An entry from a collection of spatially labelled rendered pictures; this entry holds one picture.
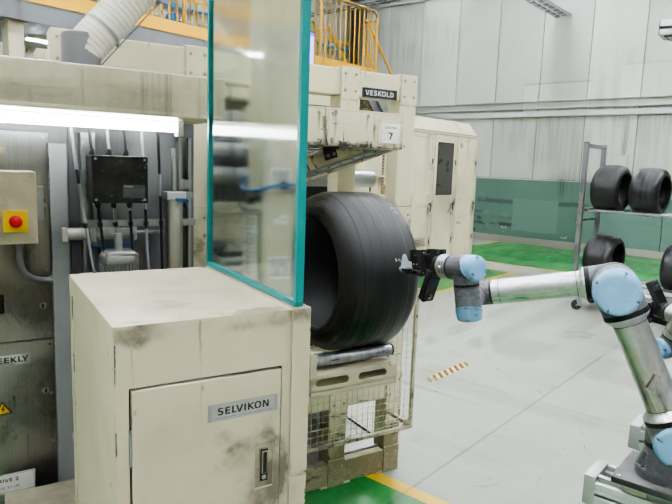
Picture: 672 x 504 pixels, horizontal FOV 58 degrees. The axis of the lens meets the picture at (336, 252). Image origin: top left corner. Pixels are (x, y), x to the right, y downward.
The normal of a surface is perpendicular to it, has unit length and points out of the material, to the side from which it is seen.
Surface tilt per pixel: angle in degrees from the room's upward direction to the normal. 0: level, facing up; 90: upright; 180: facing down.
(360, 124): 90
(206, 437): 90
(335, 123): 90
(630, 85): 90
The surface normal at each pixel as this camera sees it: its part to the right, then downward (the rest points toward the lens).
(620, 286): -0.42, 0.00
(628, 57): -0.65, 0.08
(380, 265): 0.51, -0.10
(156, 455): 0.52, 0.14
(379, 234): 0.44, -0.44
